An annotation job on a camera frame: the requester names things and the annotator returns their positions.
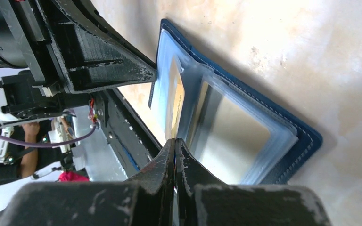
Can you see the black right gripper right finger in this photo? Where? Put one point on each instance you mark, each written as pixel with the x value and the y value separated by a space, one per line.
pixel 204 200

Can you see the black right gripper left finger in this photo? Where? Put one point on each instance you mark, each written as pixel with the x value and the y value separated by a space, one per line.
pixel 145 199

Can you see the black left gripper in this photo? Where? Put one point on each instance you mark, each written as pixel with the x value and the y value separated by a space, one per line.
pixel 63 50

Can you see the blue leather card holder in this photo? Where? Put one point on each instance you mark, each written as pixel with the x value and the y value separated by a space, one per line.
pixel 292 142

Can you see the yellow card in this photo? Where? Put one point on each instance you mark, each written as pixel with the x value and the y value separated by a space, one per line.
pixel 175 100

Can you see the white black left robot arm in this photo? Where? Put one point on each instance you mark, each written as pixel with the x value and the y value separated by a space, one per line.
pixel 64 52

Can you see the silver card in holder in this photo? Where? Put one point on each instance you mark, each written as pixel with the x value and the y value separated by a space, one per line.
pixel 226 138

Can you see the person behind the table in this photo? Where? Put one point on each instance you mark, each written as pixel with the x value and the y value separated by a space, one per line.
pixel 29 161

